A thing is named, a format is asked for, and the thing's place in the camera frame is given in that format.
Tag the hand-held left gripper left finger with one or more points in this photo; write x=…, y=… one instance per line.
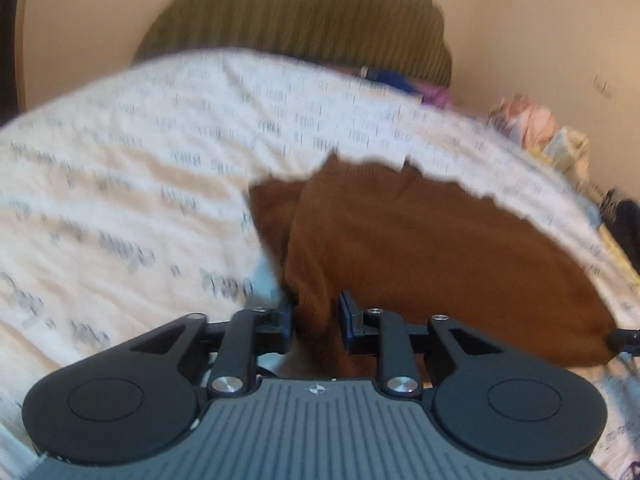
x=286, y=318

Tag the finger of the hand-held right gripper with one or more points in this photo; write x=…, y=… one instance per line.
x=625, y=341

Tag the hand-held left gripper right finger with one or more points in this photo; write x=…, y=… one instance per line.
x=346, y=321

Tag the brown knit sweater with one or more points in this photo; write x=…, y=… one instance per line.
x=425, y=260

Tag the pink clothes pile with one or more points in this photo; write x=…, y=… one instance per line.
x=525, y=117

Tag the dark knit garment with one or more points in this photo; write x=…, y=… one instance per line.
x=630, y=225

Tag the black and white patterned cloth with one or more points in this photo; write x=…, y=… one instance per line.
x=609, y=202

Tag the white script-printed bed sheet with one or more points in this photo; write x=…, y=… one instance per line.
x=125, y=160

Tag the purple garment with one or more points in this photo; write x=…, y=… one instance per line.
x=436, y=95

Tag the olive green padded headboard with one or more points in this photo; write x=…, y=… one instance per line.
x=300, y=20

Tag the white double wall switch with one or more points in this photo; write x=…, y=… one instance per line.
x=603, y=87

